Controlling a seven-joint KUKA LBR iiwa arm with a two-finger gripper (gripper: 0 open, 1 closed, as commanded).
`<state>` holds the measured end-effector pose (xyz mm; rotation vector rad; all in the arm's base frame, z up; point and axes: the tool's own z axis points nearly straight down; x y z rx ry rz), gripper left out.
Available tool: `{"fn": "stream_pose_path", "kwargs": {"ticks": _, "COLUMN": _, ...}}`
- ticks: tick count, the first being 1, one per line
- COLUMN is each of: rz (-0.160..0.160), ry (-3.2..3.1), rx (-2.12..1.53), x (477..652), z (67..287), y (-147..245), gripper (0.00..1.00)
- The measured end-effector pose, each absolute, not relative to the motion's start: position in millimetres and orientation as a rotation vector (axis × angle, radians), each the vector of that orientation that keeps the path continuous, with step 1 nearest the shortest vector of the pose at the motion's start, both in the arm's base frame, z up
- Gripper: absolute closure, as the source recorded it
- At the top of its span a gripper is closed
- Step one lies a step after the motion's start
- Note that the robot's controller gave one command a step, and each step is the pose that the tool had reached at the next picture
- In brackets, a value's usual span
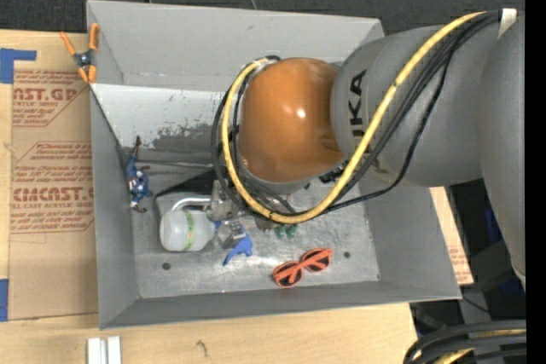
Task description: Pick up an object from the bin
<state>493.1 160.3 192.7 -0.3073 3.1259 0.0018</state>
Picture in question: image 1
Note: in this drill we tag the blue toy figure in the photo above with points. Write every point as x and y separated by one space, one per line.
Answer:
137 183

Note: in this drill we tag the black cylinder on white bracket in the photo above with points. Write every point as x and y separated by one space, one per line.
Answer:
332 175

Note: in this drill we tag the grey metal bin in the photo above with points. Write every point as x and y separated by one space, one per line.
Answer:
179 42

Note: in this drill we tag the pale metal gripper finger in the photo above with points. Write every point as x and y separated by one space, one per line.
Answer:
212 212
234 232

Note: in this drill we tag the white spray bottle, blue trigger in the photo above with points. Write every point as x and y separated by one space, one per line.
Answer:
185 231

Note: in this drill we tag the silver curved metal tube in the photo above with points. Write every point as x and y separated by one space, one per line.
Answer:
187 201

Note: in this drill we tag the orange sunglasses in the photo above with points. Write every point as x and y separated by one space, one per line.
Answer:
300 268

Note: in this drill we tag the brown cardboard board, red print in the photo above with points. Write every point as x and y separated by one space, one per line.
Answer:
51 226

